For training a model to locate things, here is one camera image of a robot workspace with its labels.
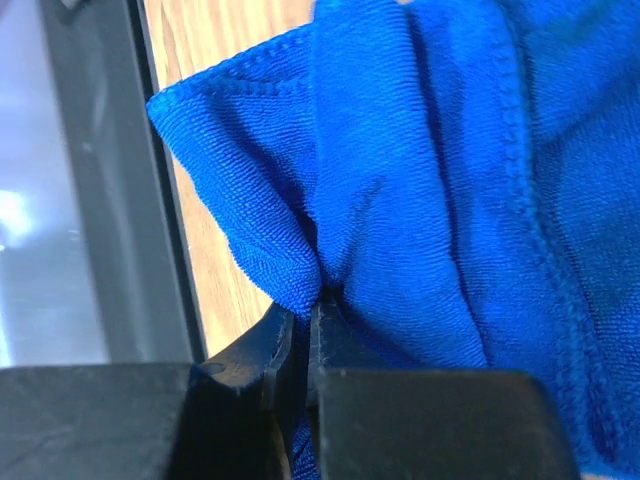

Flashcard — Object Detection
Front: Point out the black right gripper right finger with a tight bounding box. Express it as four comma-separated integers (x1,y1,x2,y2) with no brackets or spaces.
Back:
307,293,580,480

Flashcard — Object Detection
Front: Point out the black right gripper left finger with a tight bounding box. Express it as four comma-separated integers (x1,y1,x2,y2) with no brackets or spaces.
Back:
1,306,295,479

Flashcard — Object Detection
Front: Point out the blue towel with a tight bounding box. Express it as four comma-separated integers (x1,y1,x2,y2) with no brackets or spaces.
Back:
147,1,639,479

